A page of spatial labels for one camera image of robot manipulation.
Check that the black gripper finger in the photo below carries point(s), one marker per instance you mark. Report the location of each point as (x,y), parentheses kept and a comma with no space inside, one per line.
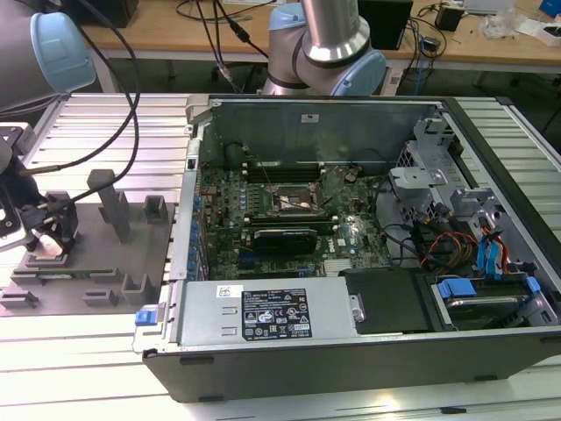
(68,223)
(33,221)

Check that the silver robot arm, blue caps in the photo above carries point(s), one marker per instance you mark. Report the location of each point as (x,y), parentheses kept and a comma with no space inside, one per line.
(17,52)

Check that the CPU socket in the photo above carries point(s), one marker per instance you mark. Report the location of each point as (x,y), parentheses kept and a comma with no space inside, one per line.
(291,202)

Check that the grey parts rack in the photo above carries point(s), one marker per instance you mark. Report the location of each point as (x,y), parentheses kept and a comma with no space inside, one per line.
(87,263)

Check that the green RAM stick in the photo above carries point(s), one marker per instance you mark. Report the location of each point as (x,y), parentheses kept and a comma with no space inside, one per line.
(66,276)

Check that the blue case latch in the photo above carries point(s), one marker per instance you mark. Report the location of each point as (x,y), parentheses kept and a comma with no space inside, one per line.
(145,318)

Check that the silver power supply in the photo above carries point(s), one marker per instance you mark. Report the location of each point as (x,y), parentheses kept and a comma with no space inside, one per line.
(210,307)

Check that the black cylinder component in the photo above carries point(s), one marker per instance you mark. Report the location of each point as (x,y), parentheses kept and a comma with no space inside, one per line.
(233,155)

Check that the black RAM slot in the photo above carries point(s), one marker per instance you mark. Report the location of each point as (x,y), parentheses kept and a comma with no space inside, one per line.
(289,221)
(252,174)
(252,179)
(252,169)
(289,214)
(252,163)
(289,225)
(289,218)

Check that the wide black box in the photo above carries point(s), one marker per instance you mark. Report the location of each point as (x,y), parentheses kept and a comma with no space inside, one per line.
(114,11)

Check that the wooden desk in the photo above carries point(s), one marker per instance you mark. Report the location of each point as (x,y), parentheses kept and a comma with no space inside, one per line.
(491,54)
(175,39)

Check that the black graphics card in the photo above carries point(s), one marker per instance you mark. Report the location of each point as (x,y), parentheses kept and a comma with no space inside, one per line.
(285,240)

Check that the silver chipset heatsink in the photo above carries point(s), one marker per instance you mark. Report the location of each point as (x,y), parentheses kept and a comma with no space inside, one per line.
(337,266)

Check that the round coin battery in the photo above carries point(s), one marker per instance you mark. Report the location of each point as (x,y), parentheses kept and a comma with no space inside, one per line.
(350,176)

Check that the green motherboard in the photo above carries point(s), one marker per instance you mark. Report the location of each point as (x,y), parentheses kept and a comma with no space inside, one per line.
(359,206)

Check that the open black PC case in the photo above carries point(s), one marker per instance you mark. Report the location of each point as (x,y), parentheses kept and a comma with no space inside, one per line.
(350,373)

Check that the silver metal disk bay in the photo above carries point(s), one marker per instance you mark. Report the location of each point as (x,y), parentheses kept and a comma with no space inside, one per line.
(416,175)

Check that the black desktop box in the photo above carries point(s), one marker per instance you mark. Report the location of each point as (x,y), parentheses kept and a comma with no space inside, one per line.
(390,22)

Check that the hard disk in blue carrier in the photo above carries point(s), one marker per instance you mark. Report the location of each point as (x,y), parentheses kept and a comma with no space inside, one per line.
(456,287)

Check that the small black adapter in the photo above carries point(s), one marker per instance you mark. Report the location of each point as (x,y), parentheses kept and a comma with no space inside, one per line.
(430,46)

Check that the small black cube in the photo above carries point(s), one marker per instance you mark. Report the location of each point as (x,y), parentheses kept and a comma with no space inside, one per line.
(449,18)

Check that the white flat device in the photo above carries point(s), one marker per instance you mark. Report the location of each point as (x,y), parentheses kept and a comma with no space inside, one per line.
(486,5)

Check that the clear plastic bags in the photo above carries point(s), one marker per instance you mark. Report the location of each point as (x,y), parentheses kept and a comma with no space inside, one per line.
(499,24)

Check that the white box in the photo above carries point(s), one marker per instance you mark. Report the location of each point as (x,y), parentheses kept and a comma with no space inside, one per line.
(553,37)

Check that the blue box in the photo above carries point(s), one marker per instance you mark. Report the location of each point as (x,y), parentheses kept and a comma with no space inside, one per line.
(552,8)

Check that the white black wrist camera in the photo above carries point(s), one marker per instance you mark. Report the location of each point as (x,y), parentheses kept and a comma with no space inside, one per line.
(17,239)
(17,136)

